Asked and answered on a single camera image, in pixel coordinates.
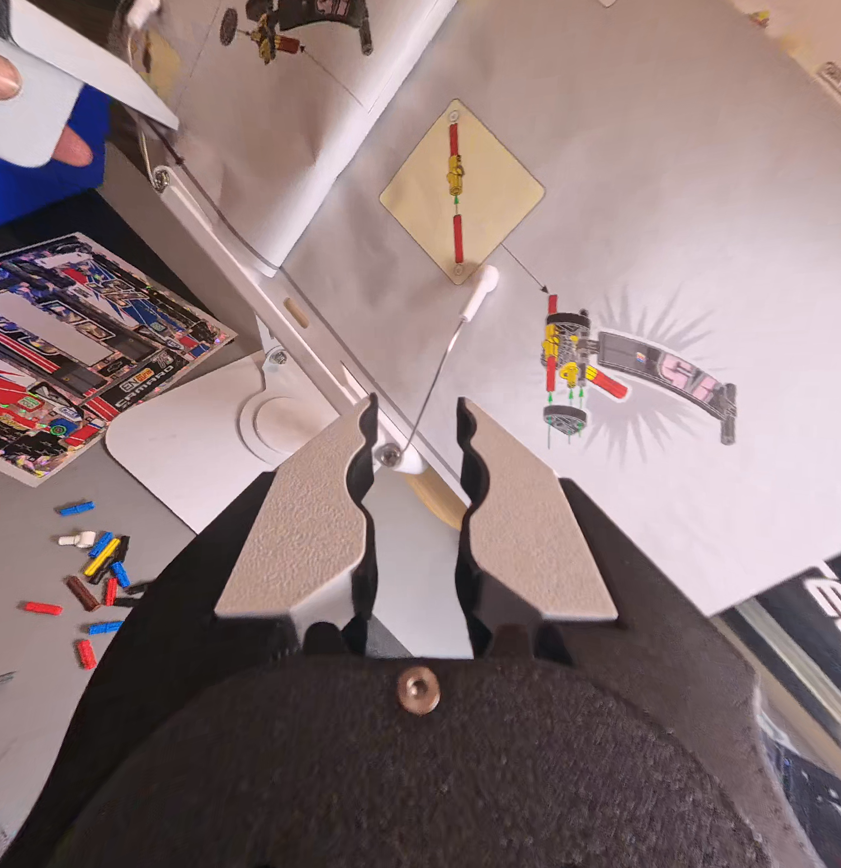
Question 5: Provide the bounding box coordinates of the dark lego set box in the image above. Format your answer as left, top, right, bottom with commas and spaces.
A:
719, 556, 841, 868

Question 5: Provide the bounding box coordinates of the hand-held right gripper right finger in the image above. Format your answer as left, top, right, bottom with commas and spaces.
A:
454, 396, 619, 655

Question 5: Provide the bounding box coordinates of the white building manual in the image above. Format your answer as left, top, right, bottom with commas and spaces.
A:
170, 0, 841, 618

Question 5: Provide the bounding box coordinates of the white book stand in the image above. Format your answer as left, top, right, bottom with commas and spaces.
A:
105, 129, 503, 538

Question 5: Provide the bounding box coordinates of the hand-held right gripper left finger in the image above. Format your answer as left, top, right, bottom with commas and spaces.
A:
215, 393, 381, 655

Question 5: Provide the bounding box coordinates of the lego instruction booklet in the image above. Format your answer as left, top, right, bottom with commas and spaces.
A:
0, 232, 238, 488

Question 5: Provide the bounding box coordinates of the blue plastic storage bin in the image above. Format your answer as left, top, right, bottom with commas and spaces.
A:
0, 85, 113, 231

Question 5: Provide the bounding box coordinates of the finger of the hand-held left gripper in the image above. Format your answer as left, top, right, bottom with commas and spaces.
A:
5, 0, 182, 131

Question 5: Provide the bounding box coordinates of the pile of small lego pieces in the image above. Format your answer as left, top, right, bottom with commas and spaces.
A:
24, 529, 151, 672

